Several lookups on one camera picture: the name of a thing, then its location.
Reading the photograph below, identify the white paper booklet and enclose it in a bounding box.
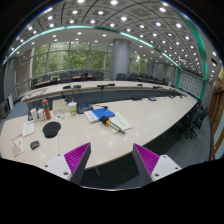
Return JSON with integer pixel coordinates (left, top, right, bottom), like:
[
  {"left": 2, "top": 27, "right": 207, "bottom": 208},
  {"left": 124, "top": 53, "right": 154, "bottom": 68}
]
[{"left": 110, "top": 112, "right": 132, "bottom": 133}]

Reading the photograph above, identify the grey desk phone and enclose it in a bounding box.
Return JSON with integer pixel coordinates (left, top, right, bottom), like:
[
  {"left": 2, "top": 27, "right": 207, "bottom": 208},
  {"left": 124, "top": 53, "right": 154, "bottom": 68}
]
[{"left": 77, "top": 103, "right": 93, "bottom": 114}]

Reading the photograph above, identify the black orange handled tool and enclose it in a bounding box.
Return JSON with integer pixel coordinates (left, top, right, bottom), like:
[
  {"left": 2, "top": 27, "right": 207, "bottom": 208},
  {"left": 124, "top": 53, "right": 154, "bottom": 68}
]
[{"left": 100, "top": 116, "right": 125, "bottom": 133}]

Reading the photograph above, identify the red white leaflet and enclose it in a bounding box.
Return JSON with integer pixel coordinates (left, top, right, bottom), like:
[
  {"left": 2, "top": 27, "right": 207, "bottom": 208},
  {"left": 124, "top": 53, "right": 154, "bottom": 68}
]
[{"left": 12, "top": 134, "right": 24, "bottom": 157}]

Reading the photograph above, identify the red bottle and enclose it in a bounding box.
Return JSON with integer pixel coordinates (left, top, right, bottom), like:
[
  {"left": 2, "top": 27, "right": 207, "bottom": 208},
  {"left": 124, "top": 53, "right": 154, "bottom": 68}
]
[{"left": 42, "top": 99, "right": 51, "bottom": 120}]

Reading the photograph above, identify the white paper sheet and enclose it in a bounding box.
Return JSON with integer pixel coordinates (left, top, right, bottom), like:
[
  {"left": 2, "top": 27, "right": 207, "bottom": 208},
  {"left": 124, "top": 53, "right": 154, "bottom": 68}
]
[{"left": 22, "top": 121, "right": 34, "bottom": 137}]

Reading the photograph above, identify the white jar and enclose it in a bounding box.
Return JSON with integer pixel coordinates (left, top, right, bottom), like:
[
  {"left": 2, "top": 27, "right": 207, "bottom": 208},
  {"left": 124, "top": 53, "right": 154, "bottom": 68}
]
[{"left": 37, "top": 109, "right": 45, "bottom": 121}]

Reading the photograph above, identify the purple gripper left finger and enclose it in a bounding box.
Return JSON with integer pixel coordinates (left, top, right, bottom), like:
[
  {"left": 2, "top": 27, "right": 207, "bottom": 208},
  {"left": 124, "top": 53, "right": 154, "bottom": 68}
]
[{"left": 44, "top": 142, "right": 92, "bottom": 186}]

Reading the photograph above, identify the grey round pillar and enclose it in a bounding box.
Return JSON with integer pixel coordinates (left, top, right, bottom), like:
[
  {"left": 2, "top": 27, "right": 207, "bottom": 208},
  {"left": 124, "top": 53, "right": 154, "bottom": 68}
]
[{"left": 110, "top": 38, "right": 131, "bottom": 80}]

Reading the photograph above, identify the black round mouse pad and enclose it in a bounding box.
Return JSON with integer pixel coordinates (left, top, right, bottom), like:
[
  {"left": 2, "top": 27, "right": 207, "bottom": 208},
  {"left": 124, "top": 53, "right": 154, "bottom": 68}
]
[{"left": 42, "top": 121, "right": 61, "bottom": 139}]

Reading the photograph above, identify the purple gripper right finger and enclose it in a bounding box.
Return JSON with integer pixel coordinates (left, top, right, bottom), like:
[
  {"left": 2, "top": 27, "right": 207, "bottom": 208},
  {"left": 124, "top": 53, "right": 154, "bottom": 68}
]
[{"left": 132, "top": 143, "right": 183, "bottom": 187}]

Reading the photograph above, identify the black office chair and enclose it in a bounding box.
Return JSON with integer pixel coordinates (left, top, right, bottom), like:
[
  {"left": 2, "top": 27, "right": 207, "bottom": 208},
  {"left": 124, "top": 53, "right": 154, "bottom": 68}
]
[{"left": 181, "top": 113, "right": 197, "bottom": 139}]

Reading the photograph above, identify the black computer mouse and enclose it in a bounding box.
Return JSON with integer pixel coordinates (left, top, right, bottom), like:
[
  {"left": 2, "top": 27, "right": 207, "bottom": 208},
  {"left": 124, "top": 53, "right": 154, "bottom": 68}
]
[{"left": 30, "top": 141, "right": 40, "bottom": 150}]

